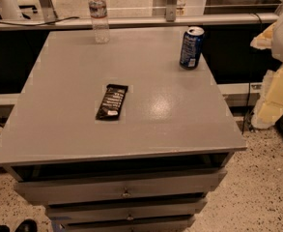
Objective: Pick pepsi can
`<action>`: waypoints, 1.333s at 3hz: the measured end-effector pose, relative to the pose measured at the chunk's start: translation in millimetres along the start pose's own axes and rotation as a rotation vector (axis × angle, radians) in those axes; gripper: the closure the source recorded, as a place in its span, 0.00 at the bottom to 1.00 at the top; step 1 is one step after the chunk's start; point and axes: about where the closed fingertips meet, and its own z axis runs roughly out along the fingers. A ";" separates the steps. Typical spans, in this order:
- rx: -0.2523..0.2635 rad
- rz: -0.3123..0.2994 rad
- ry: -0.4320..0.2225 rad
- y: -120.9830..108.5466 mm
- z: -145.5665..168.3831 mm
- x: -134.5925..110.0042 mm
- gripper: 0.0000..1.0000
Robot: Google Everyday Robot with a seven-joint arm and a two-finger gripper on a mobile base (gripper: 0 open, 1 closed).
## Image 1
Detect white and yellow robot arm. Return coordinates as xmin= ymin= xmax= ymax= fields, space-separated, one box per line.
xmin=250 ymin=12 xmax=283 ymax=130

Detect blue pepsi can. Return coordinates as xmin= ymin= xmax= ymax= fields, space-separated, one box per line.
xmin=180 ymin=26 xmax=205 ymax=70

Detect black snack bar wrapper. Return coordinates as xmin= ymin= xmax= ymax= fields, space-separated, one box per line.
xmin=96 ymin=84 xmax=128 ymax=120

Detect grey drawer cabinet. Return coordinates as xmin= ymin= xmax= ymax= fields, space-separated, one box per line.
xmin=0 ymin=28 xmax=245 ymax=232

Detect top grey drawer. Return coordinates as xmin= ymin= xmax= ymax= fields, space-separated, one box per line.
xmin=15 ymin=167 xmax=227 ymax=205

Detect grey drawer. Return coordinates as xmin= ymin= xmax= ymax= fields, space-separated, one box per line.
xmin=46 ymin=196 xmax=207 ymax=224
xmin=65 ymin=216 xmax=195 ymax=232
xmin=15 ymin=167 xmax=227 ymax=205

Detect clear plastic water bottle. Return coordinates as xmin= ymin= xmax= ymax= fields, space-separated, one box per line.
xmin=88 ymin=0 xmax=110 ymax=44

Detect bottom grey drawer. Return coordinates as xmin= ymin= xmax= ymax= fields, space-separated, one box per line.
xmin=65 ymin=216 xmax=195 ymax=232

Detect middle grey drawer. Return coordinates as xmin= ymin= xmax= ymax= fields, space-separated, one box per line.
xmin=46 ymin=196 xmax=207 ymax=224

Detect grey metal rail frame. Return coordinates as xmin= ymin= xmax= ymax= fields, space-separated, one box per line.
xmin=0 ymin=13 xmax=278 ymax=31

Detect black hanging cable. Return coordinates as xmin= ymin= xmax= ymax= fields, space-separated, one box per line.
xmin=241 ymin=13 xmax=265 ymax=135

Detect black cable on rail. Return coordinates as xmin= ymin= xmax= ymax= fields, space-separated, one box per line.
xmin=0 ymin=15 xmax=81 ymax=27

